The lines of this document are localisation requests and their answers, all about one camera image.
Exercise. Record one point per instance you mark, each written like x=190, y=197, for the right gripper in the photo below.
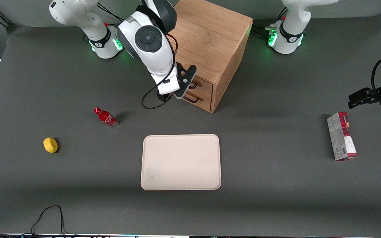
x=162, y=97

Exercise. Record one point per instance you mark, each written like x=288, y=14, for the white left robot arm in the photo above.
x=289, y=36

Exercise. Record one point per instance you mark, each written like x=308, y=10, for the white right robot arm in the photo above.
x=147, y=38

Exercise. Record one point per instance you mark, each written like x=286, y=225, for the oak wooden drawer cabinet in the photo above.
x=217, y=36

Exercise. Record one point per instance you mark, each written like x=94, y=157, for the grey and red carton box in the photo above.
x=341, y=138

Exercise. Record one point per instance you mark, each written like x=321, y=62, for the red cola bottle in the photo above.
x=106, y=117

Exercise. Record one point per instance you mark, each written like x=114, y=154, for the beige rectangular tray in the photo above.
x=180, y=165

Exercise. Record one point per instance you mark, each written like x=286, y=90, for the yellow lemon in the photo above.
x=50, y=145

